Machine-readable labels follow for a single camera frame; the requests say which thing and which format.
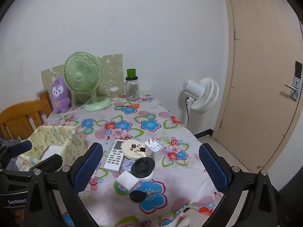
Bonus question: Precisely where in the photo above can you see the small white cube box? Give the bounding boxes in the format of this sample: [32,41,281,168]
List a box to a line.
[115,170,141,191]

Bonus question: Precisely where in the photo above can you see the round beige printed coaster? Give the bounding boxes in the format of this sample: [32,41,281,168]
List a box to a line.
[121,139,148,160]

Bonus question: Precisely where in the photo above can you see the clear cotton swab container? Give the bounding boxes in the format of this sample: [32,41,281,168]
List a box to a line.
[109,86,119,101]

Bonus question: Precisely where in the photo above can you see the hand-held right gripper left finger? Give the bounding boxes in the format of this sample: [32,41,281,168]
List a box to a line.
[24,142,104,227]

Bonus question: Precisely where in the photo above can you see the black key fob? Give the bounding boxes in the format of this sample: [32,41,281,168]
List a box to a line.
[130,189,161,202]

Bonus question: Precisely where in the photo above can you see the purple plush toy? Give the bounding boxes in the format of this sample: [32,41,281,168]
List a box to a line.
[52,77,71,114]

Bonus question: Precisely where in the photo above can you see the white fan power cable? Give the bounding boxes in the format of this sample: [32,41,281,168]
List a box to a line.
[68,99,92,111]

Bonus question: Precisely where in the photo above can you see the yellow printed storage box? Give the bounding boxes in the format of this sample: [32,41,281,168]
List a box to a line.
[18,125,88,171]

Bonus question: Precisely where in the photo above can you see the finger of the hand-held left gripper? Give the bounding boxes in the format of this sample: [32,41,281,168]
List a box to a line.
[22,153,63,174]
[0,140,33,165]

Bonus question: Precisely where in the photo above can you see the blue plaid bedding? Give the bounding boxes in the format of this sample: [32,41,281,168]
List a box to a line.
[0,138,26,171]

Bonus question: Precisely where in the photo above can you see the white remote control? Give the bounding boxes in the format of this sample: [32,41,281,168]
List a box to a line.
[104,140,126,173]

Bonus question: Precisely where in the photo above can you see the patterned beige wall board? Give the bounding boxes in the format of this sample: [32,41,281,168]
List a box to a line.
[41,54,123,100]

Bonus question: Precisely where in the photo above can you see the white standing fan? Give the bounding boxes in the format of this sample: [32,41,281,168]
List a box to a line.
[178,78,219,127]

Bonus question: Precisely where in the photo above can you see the beige door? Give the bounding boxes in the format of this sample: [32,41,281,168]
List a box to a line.
[212,0,303,192]

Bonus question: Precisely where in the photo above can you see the wooden bed headboard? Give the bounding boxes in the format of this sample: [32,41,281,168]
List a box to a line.
[0,91,54,140]

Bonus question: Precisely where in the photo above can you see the metal door handle lock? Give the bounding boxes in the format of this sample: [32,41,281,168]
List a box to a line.
[285,61,303,101]

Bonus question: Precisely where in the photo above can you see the white fuzzy slipper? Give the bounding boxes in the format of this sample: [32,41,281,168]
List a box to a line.
[174,214,192,227]

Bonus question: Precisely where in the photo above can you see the white charger plug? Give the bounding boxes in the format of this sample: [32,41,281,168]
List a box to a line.
[144,138,162,161]

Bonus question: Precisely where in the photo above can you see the floral tablecloth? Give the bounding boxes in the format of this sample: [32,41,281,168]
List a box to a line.
[44,94,225,227]

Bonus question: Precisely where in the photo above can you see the green desk fan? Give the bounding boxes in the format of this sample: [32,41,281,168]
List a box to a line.
[63,52,111,111]

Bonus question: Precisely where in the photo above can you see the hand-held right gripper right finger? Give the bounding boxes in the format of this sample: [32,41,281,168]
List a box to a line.
[198,143,277,227]

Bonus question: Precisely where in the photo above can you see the glass mug jar green lid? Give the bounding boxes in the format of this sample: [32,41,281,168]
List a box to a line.
[125,68,140,102]

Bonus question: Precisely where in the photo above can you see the small purple round lid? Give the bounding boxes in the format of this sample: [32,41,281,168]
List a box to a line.
[123,159,138,172]

